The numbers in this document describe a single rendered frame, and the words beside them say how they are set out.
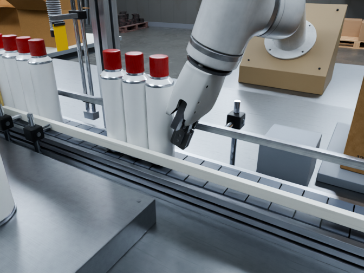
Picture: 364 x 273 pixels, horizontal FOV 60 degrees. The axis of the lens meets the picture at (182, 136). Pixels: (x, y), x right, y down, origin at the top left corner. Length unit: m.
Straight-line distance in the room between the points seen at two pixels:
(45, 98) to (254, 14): 0.52
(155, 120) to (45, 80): 0.31
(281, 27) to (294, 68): 0.77
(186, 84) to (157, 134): 0.14
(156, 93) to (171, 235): 0.24
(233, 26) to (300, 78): 0.82
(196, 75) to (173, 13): 9.02
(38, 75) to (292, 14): 0.54
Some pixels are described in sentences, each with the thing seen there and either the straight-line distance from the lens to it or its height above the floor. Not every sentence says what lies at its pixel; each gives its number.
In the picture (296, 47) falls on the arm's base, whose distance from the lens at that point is 1.29.
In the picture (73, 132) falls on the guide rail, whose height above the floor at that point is 0.91.
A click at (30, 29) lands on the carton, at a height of 0.89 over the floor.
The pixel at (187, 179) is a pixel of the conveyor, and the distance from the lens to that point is 0.57.
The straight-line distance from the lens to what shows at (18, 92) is 0.88.
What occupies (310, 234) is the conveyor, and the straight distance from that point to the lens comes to 0.51.
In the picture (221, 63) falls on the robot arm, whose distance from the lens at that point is 0.47.
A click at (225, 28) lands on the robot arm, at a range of 0.45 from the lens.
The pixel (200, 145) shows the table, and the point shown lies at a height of 0.83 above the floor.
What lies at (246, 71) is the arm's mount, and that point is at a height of 0.88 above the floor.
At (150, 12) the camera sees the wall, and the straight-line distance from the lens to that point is 9.85.
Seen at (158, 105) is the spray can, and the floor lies 1.00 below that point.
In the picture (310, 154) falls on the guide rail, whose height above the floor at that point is 0.95.
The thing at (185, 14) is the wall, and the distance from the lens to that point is 9.30.
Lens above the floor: 1.20
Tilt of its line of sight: 26 degrees down
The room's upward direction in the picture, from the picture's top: straight up
